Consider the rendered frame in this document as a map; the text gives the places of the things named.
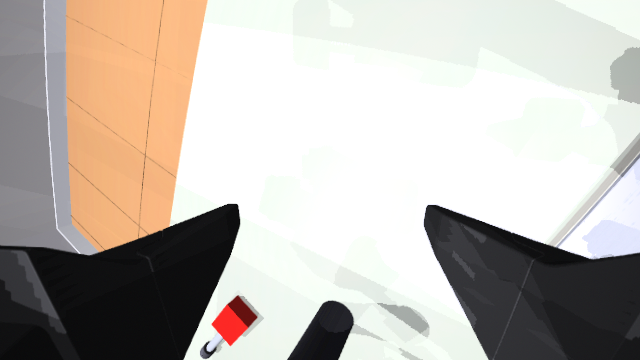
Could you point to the black post with grey cap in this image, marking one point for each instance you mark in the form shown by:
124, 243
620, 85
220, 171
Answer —
326, 335

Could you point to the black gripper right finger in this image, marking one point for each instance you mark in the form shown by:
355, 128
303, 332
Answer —
527, 300

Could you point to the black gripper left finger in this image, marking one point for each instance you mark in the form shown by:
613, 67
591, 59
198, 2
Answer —
142, 300

